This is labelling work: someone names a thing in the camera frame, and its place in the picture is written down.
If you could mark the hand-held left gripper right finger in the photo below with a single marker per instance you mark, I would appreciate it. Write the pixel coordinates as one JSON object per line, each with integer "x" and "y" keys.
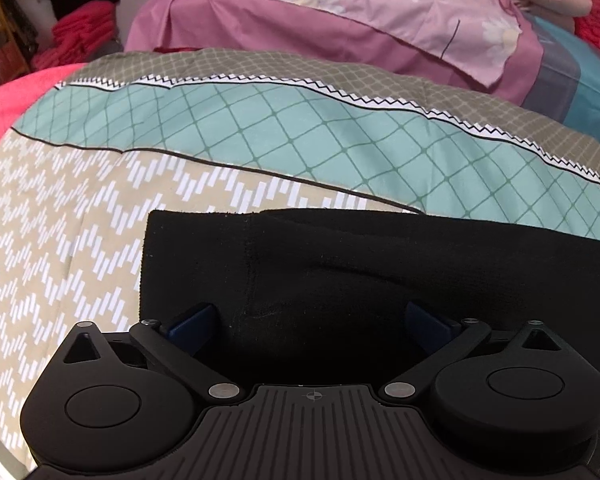
{"x": 427, "y": 327}

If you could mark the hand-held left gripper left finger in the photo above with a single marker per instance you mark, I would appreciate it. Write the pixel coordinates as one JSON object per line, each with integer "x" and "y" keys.
{"x": 195, "y": 330}

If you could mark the black pants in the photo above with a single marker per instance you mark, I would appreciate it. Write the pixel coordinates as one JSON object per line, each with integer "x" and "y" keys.
{"x": 355, "y": 280}

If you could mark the patterned teal beige bedsheet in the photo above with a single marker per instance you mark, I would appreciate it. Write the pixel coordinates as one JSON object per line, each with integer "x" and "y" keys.
{"x": 230, "y": 135}

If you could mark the blue grey striped bedsheet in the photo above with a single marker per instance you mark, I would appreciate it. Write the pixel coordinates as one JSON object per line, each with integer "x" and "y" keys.
{"x": 575, "y": 80}

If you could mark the pink blanket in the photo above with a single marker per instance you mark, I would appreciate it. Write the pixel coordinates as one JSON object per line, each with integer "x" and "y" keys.
{"x": 10, "y": 100}

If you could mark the pink floral pillowcase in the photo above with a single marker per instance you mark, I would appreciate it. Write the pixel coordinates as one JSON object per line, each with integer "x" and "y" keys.
{"x": 355, "y": 20}

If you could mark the wooden shelf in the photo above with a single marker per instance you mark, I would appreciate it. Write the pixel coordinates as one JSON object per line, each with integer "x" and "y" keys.
{"x": 2, "y": 45}

